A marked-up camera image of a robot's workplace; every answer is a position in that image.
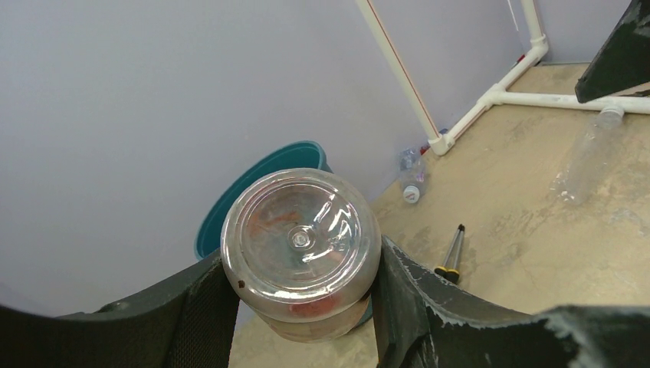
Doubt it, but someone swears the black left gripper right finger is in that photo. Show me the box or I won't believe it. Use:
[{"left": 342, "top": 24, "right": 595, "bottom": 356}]
[{"left": 373, "top": 238, "right": 649, "bottom": 367}]

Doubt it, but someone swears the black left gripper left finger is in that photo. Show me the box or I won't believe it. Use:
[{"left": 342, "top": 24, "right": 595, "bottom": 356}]
[{"left": 1, "top": 252, "right": 239, "bottom": 367}]

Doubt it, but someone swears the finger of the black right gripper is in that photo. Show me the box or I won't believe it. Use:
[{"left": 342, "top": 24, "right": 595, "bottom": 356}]
[{"left": 575, "top": 0, "right": 649, "bottom": 104}]

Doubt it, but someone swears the red-cap clear bottle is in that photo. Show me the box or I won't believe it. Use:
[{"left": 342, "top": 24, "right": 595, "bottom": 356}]
[{"left": 219, "top": 168, "right": 382, "bottom": 343}]

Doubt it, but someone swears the teal plastic bin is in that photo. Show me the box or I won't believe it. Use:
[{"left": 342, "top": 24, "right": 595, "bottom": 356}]
[{"left": 194, "top": 140, "right": 374, "bottom": 329}]

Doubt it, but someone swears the yellow black handled screwdriver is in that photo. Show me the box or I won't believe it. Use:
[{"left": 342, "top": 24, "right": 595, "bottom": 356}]
[{"left": 434, "top": 224, "right": 465, "bottom": 284}]

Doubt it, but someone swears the white PVC pipe frame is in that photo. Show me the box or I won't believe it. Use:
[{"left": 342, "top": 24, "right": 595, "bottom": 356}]
[{"left": 355, "top": 1, "right": 629, "bottom": 155}]

